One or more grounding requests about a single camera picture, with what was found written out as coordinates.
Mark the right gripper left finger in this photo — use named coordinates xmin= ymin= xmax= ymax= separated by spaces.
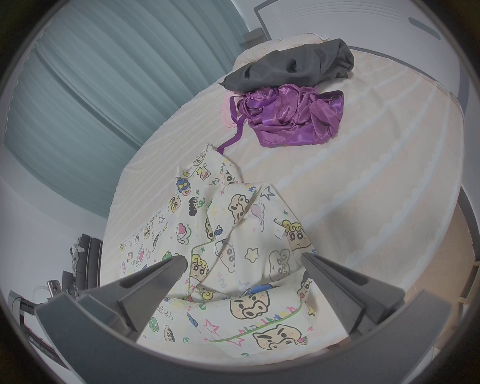
xmin=76 ymin=255 xmax=188 ymax=335

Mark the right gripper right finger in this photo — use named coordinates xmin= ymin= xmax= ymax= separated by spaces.
xmin=300 ymin=252 xmax=406 ymax=337

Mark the white printed pyjama top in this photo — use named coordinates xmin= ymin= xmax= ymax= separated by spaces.
xmin=119 ymin=142 xmax=317 ymax=359

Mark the bed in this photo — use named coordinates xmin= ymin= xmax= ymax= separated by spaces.
xmin=103 ymin=0 xmax=480 ymax=368

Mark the black chair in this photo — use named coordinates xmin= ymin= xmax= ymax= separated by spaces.
xmin=62 ymin=234 xmax=104 ymax=291

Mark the purple satin garment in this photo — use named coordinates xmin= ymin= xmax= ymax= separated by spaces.
xmin=217 ymin=84 xmax=345 ymax=152

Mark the pink garment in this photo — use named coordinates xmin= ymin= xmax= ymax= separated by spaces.
xmin=221 ymin=94 xmax=241 ymax=130

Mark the blue-green curtain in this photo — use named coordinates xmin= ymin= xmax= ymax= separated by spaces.
xmin=4 ymin=0 xmax=248 ymax=220

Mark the black garment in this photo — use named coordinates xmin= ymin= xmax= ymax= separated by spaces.
xmin=218 ymin=38 xmax=355 ymax=92

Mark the grey bedside table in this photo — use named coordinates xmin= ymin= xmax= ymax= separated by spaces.
xmin=240 ymin=27 xmax=267 ymax=47

